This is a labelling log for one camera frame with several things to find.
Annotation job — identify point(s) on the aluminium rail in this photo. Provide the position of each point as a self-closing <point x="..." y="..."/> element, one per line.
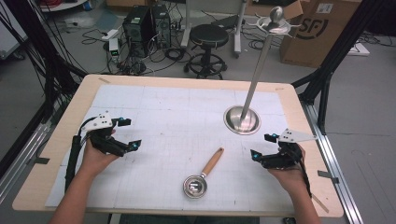
<point x="21" y="158"/>
<point x="333" y="168"/>

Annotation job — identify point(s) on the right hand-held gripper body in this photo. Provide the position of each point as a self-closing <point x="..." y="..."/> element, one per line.
<point x="285" y="158"/>

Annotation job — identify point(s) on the black tape piece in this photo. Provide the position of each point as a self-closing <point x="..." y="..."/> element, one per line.
<point x="327" y="176"/>
<point x="42" y="160"/>

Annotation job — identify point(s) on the black round stool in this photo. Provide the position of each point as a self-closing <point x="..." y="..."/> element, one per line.
<point x="208" y="35"/>

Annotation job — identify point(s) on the small device with green display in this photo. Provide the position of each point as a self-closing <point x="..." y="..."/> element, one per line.
<point x="114" y="48"/>

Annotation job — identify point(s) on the open cardboard box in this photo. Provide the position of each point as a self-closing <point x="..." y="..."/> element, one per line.
<point x="289" y="11"/>

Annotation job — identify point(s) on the person's right hand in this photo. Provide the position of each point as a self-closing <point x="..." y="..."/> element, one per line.
<point x="292" y="180"/>

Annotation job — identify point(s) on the white metal stand leg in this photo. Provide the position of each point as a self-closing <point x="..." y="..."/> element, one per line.
<point x="238" y="34"/>
<point x="186" y="28"/>

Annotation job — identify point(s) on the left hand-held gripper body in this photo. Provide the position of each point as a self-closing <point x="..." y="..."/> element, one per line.
<point x="102" y="141"/>

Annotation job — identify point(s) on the person's left hand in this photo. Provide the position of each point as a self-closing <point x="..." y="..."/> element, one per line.
<point x="93" y="161"/>

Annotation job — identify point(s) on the slim black computer tower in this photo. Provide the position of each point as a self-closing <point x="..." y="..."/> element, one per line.
<point x="162" y="25"/>

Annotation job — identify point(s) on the stainless steel utensil stand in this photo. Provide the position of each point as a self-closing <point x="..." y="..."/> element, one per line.
<point x="244" y="123"/>

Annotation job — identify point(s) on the white power strip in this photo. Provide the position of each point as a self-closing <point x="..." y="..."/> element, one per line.
<point x="110" y="34"/>

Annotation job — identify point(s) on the black frame strut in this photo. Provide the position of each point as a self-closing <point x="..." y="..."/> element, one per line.
<point x="339" y="46"/>
<point x="49" y="62"/>

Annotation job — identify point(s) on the large black computer tower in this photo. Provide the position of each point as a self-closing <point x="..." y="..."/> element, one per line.
<point x="138" y="29"/>

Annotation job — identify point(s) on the large printed cardboard box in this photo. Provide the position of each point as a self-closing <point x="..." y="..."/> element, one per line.
<point x="314" y="37"/>

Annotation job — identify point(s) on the tan tape strip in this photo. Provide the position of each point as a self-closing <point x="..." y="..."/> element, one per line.
<point x="320" y="203"/>

